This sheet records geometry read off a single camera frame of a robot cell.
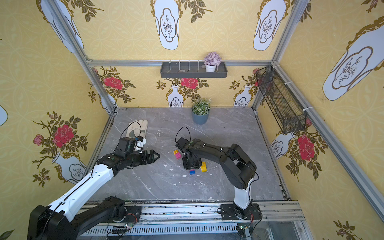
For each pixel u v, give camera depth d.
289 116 0.86
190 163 0.77
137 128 1.06
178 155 0.92
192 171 0.87
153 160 0.72
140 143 0.75
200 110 1.01
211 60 0.82
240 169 0.48
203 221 0.72
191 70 0.91
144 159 0.70
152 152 0.73
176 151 0.95
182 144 0.73
